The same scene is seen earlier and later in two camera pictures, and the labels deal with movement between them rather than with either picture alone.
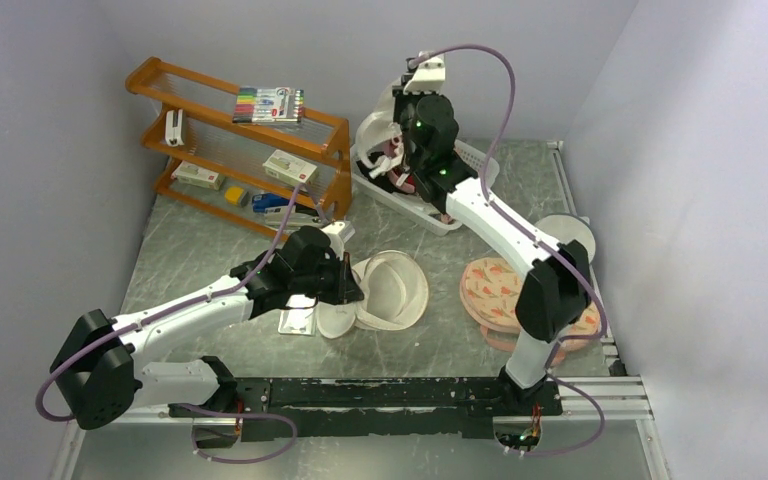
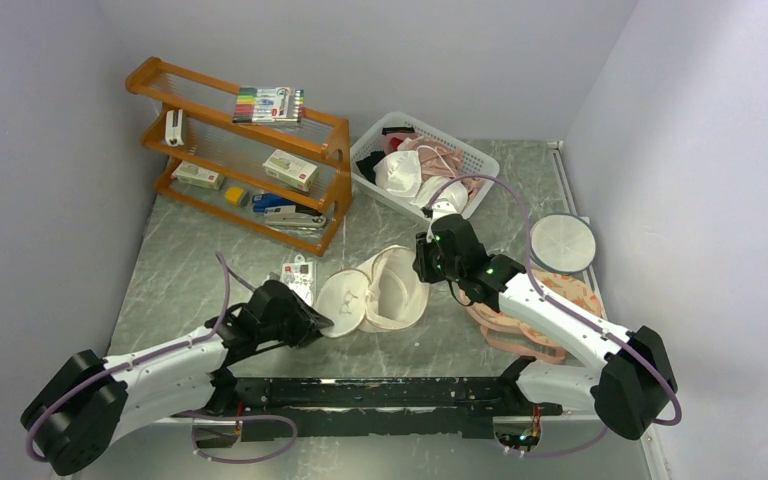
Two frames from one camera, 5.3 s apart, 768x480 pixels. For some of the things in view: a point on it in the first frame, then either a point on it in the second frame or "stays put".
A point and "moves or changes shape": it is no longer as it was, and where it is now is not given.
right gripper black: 402,98 to 421,263
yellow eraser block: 233,194 stays put
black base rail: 373,409 stays put
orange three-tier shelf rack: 242,157 stays put
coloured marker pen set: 268,104 stays put
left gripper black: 346,288 to 307,322
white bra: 379,141 moves or changes shape
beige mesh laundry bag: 395,289 stays put
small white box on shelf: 173,134 stays put
